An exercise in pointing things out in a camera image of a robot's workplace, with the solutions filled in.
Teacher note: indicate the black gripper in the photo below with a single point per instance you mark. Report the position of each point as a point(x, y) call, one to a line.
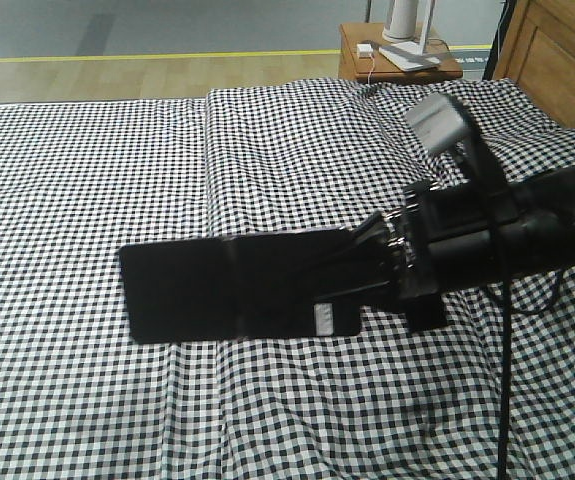
point(443, 241)

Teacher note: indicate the black smartphone with white sticker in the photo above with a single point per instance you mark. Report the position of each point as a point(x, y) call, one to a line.
point(277, 285)

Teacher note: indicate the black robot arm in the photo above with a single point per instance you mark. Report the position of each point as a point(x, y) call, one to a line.
point(541, 239)

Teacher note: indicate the black white gingham bed sheet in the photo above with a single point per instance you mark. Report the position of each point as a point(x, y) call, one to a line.
point(79, 399)

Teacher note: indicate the black white gingham duvet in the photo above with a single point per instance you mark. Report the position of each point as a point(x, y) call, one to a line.
point(386, 404)

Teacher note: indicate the white charger adapter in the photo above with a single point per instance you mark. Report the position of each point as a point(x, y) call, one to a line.
point(364, 50)

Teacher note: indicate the wooden headboard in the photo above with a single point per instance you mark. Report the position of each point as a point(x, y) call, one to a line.
point(538, 55)

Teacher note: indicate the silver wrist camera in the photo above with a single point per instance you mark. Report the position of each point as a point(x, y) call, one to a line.
point(439, 121)

